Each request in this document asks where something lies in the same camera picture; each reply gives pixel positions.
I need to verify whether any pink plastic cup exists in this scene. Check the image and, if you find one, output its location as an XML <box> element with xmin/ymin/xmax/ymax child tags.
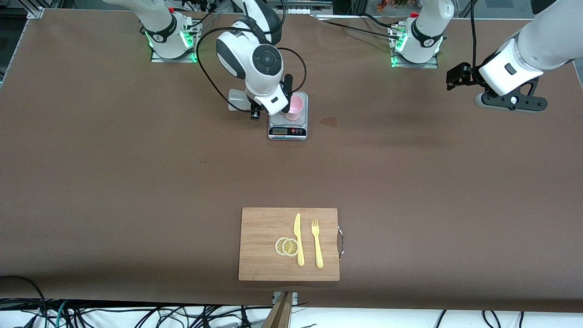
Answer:
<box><xmin>285</xmin><ymin>94</ymin><xmax>305</xmax><ymax>122</ymax></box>

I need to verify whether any translucent sauce bottle orange cap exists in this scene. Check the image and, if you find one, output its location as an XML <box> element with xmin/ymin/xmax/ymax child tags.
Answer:
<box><xmin>227</xmin><ymin>88</ymin><xmax>256</xmax><ymax>113</ymax></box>

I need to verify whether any silver digital kitchen scale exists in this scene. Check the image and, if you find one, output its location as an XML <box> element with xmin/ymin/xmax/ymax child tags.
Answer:
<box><xmin>268</xmin><ymin>92</ymin><xmax>309</xmax><ymax>141</ymax></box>

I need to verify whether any wooden cutting board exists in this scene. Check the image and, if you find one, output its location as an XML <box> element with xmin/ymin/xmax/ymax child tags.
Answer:
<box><xmin>238</xmin><ymin>207</ymin><xmax>341</xmax><ymax>282</ymax></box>

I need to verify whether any yellow plastic knife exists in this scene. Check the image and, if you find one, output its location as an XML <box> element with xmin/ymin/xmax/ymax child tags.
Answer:
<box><xmin>293</xmin><ymin>213</ymin><xmax>305</xmax><ymax>267</ymax></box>

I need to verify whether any yellow plastic fork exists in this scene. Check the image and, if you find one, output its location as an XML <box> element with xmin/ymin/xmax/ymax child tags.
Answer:
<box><xmin>311</xmin><ymin>219</ymin><xmax>324</xmax><ymax>269</ymax></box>

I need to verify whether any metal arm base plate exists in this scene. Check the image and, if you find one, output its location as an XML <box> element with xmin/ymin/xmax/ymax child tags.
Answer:
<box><xmin>150</xmin><ymin>20</ymin><xmax>201</xmax><ymax>64</ymax></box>
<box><xmin>390</xmin><ymin>23</ymin><xmax>439</xmax><ymax>69</ymax></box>

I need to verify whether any black cable on table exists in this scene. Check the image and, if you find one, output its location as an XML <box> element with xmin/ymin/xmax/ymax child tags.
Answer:
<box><xmin>312</xmin><ymin>16</ymin><xmax>404</xmax><ymax>41</ymax></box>

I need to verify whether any small metal bracket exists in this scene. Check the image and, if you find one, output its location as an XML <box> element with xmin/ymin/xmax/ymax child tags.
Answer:
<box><xmin>272</xmin><ymin>292</ymin><xmax>299</xmax><ymax>307</ymax></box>

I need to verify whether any wooden post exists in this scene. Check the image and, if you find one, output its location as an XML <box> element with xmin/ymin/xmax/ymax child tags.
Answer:
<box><xmin>263</xmin><ymin>292</ymin><xmax>293</xmax><ymax>328</ymax></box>

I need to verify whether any teal floor cable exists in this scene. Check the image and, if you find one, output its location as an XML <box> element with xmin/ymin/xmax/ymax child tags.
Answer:
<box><xmin>54</xmin><ymin>300</ymin><xmax>70</xmax><ymax>328</ymax></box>

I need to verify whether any black floor cable loop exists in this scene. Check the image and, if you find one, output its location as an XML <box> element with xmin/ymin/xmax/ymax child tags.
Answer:
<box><xmin>0</xmin><ymin>275</ymin><xmax>47</xmax><ymax>328</ymax></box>

